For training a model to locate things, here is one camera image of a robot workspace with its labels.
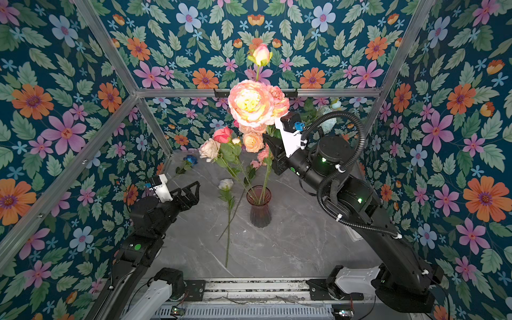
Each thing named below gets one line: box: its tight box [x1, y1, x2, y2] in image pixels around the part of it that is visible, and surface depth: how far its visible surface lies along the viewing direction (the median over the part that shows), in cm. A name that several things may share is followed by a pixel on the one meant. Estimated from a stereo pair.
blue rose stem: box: [175, 154, 198, 176], surface depth 113 cm
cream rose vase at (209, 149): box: [198, 138, 257, 201], surface depth 66 cm
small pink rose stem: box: [216, 160, 260, 242], surface depth 106 cm
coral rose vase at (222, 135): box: [213, 126, 234, 144], surface depth 70 cm
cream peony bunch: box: [232, 132, 265, 153], surface depth 69 cm
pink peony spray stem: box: [227, 43, 290, 137], surface depth 33 cm
